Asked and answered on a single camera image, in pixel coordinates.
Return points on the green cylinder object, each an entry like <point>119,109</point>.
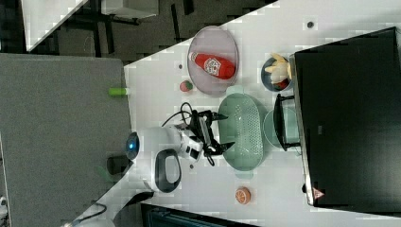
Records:
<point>119,92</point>

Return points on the grey round plate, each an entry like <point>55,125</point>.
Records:
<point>212,40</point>

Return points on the red ketchup bottle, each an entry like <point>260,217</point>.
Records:
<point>213,65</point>

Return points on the green mug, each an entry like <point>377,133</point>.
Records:
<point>291,128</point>

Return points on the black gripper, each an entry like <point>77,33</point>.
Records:
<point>200,125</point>

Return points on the green oval strainer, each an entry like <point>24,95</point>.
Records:
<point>243,127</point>

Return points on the red toy strawberry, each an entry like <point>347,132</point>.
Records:
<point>186,86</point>

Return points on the black steel toaster oven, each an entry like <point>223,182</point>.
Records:
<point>348,107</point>

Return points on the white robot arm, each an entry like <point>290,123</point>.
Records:
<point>154,165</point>

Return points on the orange slice toy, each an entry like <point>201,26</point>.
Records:
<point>243,195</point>

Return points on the blue bowl with toys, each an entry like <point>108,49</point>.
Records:
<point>276,73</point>

